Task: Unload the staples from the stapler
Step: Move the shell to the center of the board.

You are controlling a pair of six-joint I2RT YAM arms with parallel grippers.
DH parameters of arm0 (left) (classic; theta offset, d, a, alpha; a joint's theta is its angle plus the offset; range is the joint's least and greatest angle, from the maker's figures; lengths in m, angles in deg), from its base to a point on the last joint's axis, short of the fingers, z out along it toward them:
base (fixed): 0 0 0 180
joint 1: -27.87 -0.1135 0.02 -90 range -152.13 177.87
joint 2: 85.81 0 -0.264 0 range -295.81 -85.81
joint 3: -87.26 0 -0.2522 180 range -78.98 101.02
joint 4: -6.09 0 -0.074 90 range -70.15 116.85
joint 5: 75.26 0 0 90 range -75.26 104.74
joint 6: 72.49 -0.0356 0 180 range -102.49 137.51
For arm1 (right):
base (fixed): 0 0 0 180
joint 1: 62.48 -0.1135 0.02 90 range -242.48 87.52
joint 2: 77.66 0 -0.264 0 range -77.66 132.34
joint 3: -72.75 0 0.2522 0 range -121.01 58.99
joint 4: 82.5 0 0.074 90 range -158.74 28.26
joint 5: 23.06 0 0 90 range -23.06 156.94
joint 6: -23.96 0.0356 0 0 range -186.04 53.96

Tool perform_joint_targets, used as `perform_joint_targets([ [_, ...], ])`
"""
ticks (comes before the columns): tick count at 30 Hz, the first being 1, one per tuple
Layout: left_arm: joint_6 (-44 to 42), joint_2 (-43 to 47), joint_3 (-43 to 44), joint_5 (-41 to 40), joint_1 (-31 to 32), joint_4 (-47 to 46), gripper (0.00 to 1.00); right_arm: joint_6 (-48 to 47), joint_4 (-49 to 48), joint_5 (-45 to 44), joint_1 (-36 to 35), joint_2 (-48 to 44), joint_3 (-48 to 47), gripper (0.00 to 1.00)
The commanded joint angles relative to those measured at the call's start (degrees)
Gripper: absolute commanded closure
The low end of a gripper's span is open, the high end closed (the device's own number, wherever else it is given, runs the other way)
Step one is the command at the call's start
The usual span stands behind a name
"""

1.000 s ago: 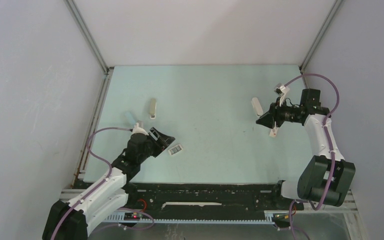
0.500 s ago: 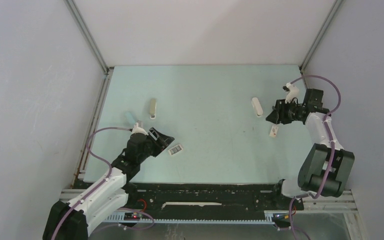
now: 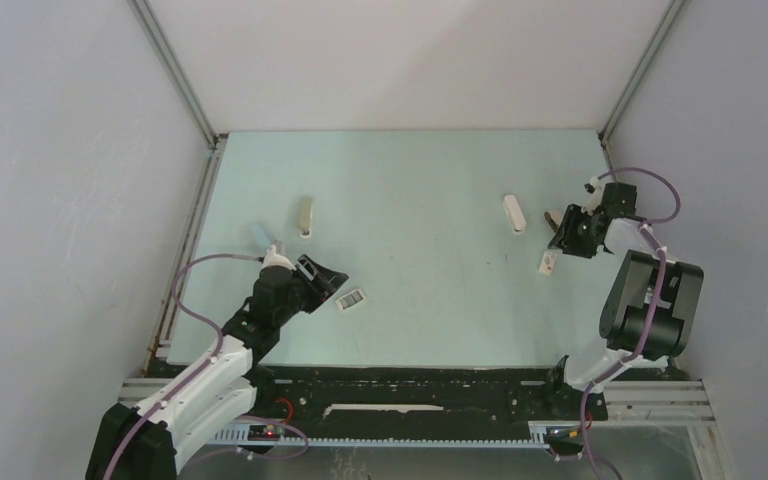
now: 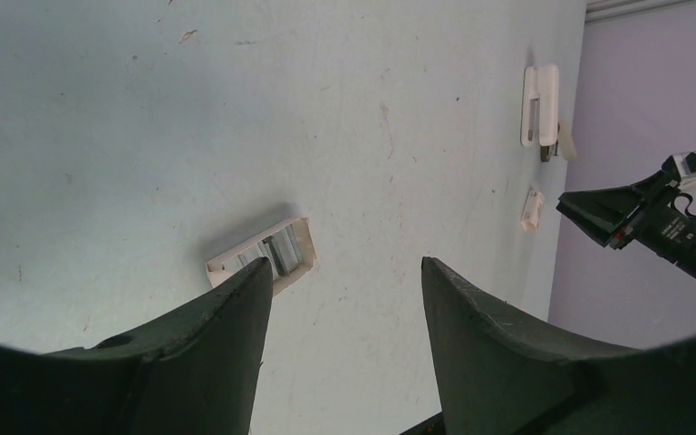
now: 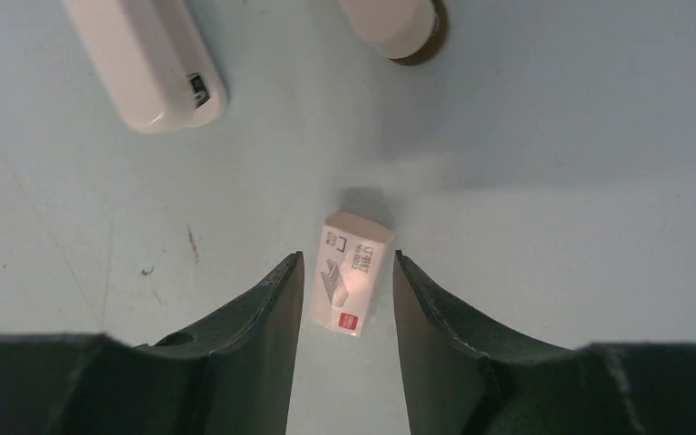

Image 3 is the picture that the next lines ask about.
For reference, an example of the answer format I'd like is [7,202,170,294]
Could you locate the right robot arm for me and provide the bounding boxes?
[541,177,704,418]

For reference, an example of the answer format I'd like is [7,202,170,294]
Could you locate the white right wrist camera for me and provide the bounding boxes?
[581,176,605,215]

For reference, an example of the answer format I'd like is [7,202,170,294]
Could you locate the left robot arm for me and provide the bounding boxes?
[85,246,349,479]

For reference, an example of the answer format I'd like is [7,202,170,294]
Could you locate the staple box tray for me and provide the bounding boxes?
[335,288,366,312]

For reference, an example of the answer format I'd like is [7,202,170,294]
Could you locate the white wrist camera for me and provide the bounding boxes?
[581,176,605,215]
[261,241,296,271]

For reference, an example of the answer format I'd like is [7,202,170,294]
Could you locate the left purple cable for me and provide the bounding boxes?
[102,253,309,480]

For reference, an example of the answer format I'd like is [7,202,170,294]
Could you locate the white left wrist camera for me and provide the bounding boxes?
[261,241,296,271]

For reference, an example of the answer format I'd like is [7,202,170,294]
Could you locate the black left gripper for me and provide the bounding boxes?
[274,254,347,326]

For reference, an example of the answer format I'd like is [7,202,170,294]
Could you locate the aluminium frame rail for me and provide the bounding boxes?
[126,0,220,148]

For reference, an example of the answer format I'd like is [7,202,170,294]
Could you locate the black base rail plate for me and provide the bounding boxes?
[249,366,608,442]

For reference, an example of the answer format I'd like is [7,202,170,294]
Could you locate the grey cable duct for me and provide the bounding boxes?
[214,424,551,450]

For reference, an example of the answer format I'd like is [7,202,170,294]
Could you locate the light blue white stapler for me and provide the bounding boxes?
[248,223,275,250]

